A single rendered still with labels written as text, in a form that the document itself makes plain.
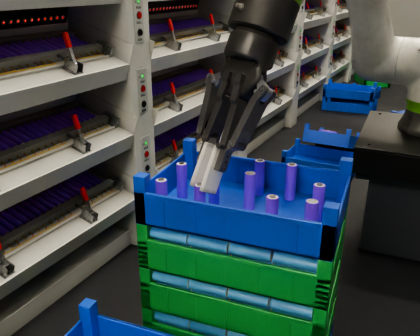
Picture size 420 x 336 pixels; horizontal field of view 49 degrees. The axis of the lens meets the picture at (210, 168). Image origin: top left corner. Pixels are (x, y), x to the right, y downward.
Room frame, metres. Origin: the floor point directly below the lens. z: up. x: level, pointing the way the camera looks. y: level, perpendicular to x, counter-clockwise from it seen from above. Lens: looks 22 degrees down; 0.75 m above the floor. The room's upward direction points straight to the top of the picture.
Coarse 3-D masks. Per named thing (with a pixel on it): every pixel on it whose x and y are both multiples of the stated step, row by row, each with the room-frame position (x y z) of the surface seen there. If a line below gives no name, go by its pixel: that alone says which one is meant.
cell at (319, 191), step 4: (316, 184) 0.64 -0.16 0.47; (320, 184) 0.63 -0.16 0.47; (324, 184) 0.64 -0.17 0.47; (316, 188) 0.63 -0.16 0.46; (320, 188) 0.63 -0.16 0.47; (324, 188) 0.63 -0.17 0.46; (316, 192) 0.63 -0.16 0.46; (320, 192) 0.63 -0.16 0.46; (324, 192) 0.63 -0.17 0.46; (316, 196) 0.63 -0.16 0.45; (320, 196) 0.63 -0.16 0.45; (324, 196) 0.63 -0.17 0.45; (320, 200) 0.63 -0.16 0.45; (324, 200) 0.63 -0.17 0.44; (320, 204) 0.63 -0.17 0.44; (320, 208) 0.63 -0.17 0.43; (320, 212) 0.63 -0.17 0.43; (320, 216) 0.63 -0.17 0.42; (320, 220) 0.63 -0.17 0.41
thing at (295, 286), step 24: (144, 240) 0.63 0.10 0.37; (144, 264) 0.63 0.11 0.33; (168, 264) 0.62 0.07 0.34; (192, 264) 0.60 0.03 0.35; (216, 264) 0.59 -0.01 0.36; (240, 264) 0.58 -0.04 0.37; (264, 264) 0.56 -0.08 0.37; (336, 264) 0.60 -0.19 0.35; (240, 288) 0.58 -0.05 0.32; (264, 288) 0.56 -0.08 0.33; (288, 288) 0.55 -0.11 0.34; (312, 288) 0.54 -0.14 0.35
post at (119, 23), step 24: (144, 0) 1.29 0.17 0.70; (72, 24) 1.31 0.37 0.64; (96, 24) 1.27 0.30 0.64; (120, 24) 1.23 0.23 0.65; (144, 24) 1.28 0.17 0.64; (144, 48) 1.28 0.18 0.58; (96, 96) 1.28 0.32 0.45; (120, 96) 1.24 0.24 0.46; (144, 120) 1.26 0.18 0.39; (120, 168) 1.25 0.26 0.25
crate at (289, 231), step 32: (192, 160) 0.80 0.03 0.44; (352, 160) 0.70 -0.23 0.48; (192, 192) 0.74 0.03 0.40; (224, 192) 0.74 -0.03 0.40; (160, 224) 0.62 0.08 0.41; (192, 224) 0.60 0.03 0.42; (224, 224) 0.59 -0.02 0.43; (256, 224) 0.57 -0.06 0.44; (288, 224) 0.55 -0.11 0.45; (320, 224) 0.54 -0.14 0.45; (320, 256) 0.54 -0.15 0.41
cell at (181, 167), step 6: (180, 162) 0.72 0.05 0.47; (180, 168) 0.71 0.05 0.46; (186, 168) 0.72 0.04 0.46; (180, 174) 0.71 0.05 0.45; (186, 174) 0.72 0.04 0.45; (180, 180) 0.71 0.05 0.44; (186, 180) 0.72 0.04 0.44; (180, 186) 0.71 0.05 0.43; (186, 186) 0.72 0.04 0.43; (180, 192) 0.71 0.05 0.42; (186, 192) 0.72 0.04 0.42; (186, 198) 0.72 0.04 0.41
